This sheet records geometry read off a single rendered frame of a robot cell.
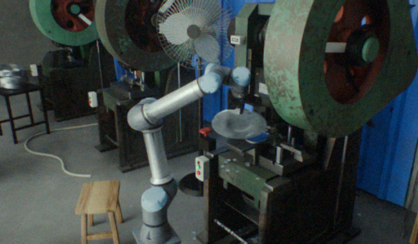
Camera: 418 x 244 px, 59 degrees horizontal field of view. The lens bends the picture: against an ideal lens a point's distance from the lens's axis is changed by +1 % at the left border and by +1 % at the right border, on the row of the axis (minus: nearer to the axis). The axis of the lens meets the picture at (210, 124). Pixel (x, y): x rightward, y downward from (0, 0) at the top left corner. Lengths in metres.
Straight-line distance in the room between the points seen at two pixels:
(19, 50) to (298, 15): 7.13
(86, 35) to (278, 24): 3.47
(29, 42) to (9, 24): 0.46
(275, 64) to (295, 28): 0.16
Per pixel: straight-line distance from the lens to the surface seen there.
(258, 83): 2.05
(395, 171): 3.14
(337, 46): 1.66
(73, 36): 4.66
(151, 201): 1.73
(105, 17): 2.90
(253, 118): 1.90
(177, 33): 2.69
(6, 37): 8.12
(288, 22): 1.48
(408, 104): 2.96
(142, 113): 1.57
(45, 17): 4.54
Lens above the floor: 1.58
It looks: 21 degrees down
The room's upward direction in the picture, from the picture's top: straight up
